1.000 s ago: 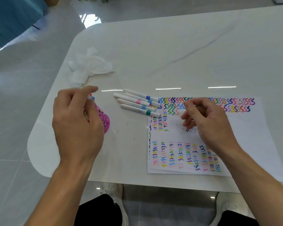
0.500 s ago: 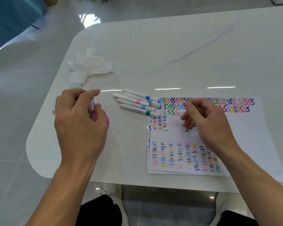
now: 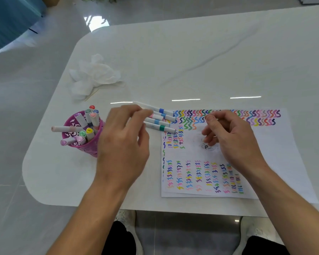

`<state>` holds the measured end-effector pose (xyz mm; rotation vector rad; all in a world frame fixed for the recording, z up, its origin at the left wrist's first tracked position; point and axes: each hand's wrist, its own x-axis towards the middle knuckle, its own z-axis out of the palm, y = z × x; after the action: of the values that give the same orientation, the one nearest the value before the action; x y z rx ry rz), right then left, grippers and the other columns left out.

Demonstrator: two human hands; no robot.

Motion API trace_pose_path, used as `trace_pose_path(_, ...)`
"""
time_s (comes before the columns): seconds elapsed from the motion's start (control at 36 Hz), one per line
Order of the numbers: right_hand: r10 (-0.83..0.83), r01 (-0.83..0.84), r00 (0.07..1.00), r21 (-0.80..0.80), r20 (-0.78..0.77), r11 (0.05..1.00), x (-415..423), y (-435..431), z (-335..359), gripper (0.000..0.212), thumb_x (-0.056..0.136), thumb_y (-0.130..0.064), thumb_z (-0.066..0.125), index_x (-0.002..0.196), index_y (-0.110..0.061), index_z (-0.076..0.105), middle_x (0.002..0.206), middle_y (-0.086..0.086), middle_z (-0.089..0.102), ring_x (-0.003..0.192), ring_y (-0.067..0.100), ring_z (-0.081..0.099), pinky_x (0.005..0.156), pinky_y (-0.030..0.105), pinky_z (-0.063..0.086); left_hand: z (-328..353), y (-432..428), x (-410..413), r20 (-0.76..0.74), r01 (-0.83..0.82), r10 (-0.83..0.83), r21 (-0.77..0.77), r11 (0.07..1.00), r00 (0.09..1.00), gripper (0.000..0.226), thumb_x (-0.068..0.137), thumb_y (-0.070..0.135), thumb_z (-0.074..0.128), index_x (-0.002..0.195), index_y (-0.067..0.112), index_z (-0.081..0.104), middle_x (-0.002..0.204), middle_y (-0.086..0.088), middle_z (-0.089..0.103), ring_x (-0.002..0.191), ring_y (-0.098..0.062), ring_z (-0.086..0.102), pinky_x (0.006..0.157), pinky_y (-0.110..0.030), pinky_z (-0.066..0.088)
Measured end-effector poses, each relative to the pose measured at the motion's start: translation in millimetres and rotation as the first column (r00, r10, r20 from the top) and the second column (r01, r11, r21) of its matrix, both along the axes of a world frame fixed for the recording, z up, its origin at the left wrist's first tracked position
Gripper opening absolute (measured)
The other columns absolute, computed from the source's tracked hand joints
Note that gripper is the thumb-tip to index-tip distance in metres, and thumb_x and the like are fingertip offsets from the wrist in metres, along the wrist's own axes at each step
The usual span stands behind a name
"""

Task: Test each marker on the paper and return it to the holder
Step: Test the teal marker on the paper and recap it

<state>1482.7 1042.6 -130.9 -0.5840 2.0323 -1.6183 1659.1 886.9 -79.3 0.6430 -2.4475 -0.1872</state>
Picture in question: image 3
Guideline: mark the person's left hand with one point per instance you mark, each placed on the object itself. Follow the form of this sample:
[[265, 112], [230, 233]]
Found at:
[[122, 151]]

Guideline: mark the person's right hand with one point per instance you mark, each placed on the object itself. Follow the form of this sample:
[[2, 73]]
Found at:
[[239, 143]]

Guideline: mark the pink perforated pen holder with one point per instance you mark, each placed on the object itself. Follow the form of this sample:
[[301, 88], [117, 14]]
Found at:
[[91, 148]]

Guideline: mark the yellow banded white marker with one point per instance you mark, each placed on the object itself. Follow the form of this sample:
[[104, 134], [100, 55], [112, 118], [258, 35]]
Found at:
[[89, 131]]

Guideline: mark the salmon banded white marker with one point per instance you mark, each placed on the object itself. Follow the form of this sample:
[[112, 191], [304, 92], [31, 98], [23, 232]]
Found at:
[[94, 119]]

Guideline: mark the light green banded white marker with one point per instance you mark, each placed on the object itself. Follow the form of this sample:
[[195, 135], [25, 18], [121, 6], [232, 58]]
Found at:
[[82, 133]]

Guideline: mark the teal banded white marker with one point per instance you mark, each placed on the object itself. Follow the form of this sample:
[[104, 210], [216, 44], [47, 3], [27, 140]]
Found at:
[[159, 127]]

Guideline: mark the pale blue banded white marker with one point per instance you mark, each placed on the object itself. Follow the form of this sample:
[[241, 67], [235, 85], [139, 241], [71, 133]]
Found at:
[[156, 122]]

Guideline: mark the grey green banded white marker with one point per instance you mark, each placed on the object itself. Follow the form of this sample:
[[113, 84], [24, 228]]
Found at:
[[88, 112]]

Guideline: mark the purple banded white marker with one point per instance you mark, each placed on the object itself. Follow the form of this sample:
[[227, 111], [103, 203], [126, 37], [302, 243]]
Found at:
[[81, 119]]

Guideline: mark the red banded white marker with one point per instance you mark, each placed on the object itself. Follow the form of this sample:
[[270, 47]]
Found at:
[[92, 106]]

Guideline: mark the royal blue banded white marker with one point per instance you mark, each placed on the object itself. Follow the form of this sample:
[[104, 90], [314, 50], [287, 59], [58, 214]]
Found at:
[[154, 107]]

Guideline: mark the sky blue banded white marker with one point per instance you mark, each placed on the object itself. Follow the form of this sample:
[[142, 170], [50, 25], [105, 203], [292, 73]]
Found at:
[[166, 117]]

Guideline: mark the lilac banded white marker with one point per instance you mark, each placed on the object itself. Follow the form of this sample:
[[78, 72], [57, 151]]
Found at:
[[66, 142]]

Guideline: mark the peach banded white marker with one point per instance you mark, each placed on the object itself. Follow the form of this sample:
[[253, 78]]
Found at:
[[63, 128]]

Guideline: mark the person's right forearm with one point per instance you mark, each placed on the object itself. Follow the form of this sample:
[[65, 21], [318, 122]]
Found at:
[[287, 212]]

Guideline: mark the person's left forearm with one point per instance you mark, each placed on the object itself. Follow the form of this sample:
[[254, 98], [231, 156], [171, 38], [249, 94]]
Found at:
[[87, 223]]

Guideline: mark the person's right white shoe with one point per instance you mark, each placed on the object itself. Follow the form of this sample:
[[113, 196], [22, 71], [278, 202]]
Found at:
[[255, 228]]

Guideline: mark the crumpled white tissue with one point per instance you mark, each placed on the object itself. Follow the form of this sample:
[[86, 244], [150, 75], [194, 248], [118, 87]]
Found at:
[[93, 74]]

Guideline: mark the black trousers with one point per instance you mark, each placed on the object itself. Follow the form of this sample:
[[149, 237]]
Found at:
[[119, 239]]

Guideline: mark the blue curtain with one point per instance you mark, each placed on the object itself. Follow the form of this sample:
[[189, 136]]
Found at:
[[8, 21]]

